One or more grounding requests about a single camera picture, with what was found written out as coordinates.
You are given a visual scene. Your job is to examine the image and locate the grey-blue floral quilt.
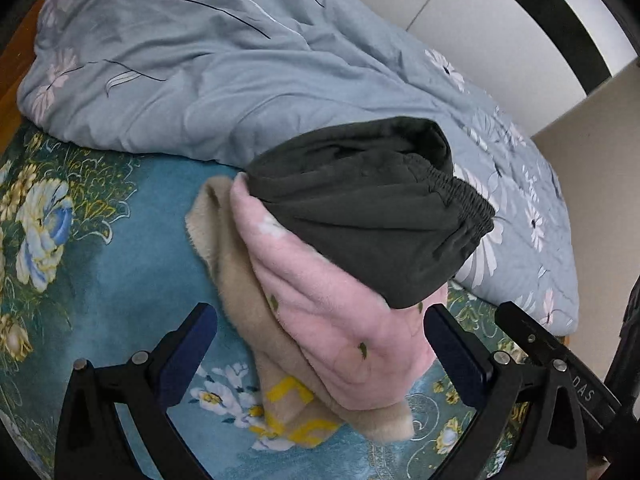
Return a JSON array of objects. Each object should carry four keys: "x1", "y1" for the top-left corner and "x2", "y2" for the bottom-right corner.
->
[{"x1": 17, "y1": 0, "x2": 581, "y2": 336}]

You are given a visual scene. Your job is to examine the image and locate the wooden bed frame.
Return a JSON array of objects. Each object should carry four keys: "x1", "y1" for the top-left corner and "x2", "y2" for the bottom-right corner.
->
[{"x1": 0, "y1": 25, "x2": 38, "y2": 148}]

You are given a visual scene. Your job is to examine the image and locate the white wardrobe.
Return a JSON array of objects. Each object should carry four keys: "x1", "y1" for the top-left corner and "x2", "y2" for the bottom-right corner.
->
[{"x1": 315, "y1": 0, "x2": 640, "y2": 136}]

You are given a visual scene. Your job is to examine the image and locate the beige garment with yellow print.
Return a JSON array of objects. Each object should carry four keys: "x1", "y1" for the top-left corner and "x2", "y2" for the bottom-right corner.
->
[{"x1": 185, "y1": 176, "x2": 416, "y2": 448}]

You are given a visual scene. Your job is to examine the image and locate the pink fleece garment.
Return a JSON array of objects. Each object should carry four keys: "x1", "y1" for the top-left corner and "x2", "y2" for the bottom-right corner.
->
[{"x1": 230, "y1": 172, "x2": 449, "y2": 413}]

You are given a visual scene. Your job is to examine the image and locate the teal floral bed sheet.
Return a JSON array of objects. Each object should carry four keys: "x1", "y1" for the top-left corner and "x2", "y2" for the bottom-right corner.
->
[{"x1": 0, "y1": 120, "x2": 566, "y2": 480}]

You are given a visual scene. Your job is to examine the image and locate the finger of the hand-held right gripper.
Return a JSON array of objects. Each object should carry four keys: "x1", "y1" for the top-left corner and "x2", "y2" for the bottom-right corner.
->
[{"x1": 495, "y1": 301, "x2": 621, "y2": 431}]

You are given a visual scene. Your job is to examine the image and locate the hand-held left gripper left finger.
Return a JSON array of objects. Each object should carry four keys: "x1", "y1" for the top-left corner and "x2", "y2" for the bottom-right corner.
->
[{"x1": 54, "y1": 302, "x2": 218, "y2": 480}]

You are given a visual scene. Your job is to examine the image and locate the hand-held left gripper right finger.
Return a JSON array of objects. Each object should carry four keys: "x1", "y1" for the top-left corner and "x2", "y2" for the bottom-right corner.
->
[{"x1": 424, "y1": 303, "x2": 588, "y2": 480}]

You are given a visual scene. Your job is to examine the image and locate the dark grey pants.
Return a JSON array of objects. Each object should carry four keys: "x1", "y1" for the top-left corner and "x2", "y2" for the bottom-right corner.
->
[{"x1": 246, "y1": 116, "x2": 496, "y2": 310}]

